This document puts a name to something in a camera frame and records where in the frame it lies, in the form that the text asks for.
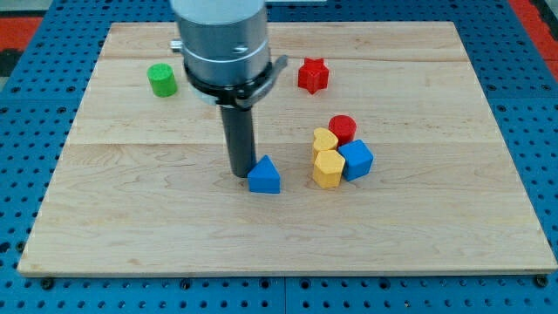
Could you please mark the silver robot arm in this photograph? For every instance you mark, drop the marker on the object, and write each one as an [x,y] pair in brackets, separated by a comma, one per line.
[225,47]

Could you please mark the blue triangle block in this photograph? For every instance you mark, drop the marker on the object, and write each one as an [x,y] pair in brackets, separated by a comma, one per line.
[264,177]

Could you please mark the yellow heart block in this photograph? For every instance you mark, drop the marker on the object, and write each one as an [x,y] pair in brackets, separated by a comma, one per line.
[324,140]

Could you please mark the yellow hexagon block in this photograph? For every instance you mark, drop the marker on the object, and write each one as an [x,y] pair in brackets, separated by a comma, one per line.
[328,168]

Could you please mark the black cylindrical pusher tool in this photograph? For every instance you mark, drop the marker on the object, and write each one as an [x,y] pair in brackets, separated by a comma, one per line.
[239,134]

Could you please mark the black clamp with grey lever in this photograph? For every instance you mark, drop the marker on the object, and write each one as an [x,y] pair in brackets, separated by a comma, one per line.
[241,97]

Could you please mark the red cylinder block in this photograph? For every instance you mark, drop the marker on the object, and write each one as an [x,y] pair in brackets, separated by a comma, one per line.
[344,127]

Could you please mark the blue cube block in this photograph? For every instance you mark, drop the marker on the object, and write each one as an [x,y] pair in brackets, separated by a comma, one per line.
[358,159]

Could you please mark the red star block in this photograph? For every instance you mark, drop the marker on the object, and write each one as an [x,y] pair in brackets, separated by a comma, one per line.
[313,75]

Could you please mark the green cylinder block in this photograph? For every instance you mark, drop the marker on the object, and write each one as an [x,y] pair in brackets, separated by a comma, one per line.
[162,80]

